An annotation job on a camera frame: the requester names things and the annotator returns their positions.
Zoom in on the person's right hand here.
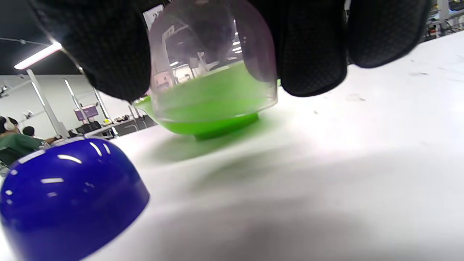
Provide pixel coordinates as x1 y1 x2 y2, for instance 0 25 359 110
27 0 432 102

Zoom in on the green plastic bowl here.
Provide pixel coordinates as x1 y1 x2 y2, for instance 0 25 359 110
133 60 282 140

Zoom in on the long ceiling tube light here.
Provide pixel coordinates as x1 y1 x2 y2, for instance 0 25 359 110
14 42 63 70

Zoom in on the blue dice cup cover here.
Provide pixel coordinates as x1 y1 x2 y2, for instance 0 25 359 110
0 137 150 261

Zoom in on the clear plastic dome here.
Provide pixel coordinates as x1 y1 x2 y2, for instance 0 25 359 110
147 0 279 122

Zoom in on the white tagged shelf post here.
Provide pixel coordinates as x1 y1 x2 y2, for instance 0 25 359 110
26 69 69 138

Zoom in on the purple lit monitor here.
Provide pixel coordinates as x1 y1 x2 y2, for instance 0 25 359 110
74 104 99 121

